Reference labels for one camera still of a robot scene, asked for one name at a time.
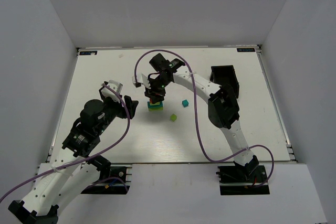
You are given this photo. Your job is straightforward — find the teal arch block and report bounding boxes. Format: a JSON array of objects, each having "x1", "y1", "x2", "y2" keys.
[{"x1": 147, "y1": 102, "x2": 163, "y2": 108}]

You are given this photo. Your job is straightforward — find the lime green small cube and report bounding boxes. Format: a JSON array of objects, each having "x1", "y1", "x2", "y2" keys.
[{"x1": 170, "y1": 114, "x2": 177, "y2": 122}]

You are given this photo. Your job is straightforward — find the teal small cube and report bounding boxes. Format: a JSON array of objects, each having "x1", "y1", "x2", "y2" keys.
[{"x1": 182, "y1": 100, "x2": 189, "y2": 108}]

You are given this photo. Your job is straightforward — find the black plastic bin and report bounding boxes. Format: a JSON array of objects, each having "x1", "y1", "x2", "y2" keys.
[{"x1": 209, "y1": 65, "x2": 239, "y2": 99}]

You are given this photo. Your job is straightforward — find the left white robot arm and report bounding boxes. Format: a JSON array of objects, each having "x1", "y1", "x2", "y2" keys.
[{"x1": 8, "y1": 83, "x2": 139, "y2": 223}]

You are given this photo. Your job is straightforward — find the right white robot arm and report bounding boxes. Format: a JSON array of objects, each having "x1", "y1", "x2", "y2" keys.
[{"x1": 144, "y1": 54, "x2": 259, "y2": 181}]

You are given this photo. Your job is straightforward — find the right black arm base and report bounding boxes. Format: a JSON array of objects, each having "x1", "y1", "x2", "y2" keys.
[{"x1": 216, "y1": 165, "x2": 270, "y2": 196}]

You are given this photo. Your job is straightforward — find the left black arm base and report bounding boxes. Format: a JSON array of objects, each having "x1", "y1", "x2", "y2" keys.
[{"x1": 81, "y1": 155, "x2": 131, "y2": 195}]

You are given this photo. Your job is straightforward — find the left blue corner label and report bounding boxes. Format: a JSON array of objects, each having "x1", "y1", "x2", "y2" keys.
[{"x1": 79, "y1": 51, "x2": 98, "y2": 56}]

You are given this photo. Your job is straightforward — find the blue corner label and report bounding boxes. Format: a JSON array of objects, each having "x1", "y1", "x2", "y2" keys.
[
  {"x1": 237, "y1": 48, "x2": 255, "y2": 52},
  {"x1": 79, "y1": 51, "x2": 98, "y2": 56}
]

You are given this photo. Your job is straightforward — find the right blue corner label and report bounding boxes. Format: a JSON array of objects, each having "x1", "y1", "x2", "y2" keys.
[{"x1": 237, "y1": 48, "x2": 255, "y2": 52}]

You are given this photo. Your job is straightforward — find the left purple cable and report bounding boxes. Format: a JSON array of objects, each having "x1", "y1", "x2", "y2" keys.
[{"x1": 0, "y1": 83, "x2": 131, "y2": 204}]

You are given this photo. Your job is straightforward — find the purple cable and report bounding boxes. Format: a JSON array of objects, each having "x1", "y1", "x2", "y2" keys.
[
  {"x1": 0, "y1": 83, "x2": 131, "y2": 204},
  {"x1": 134, "y1": 49, "x2": 274, "y2": 188}
]

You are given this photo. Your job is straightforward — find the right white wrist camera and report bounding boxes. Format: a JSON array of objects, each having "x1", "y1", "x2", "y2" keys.
[{"x1": 132, "y1": 73, "x2": 151, "y2": 89}]

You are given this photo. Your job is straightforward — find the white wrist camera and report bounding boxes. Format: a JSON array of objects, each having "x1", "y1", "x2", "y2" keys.
[
  {"x1": 99, "y1": 80, "x2": 123, "y2": 103},
  {"x1": 132, "y1": 73, "x2": 151, "y2": 89}
]

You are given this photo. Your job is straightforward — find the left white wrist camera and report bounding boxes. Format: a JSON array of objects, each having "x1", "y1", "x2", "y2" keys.
[{"x1": 99, "y1": 80, "x2": 123, "y2": 103}]

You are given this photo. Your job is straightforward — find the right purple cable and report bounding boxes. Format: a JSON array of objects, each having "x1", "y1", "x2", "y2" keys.
[{"x1": 134, "y1": 49, "x2": 274, "y2": 188}]

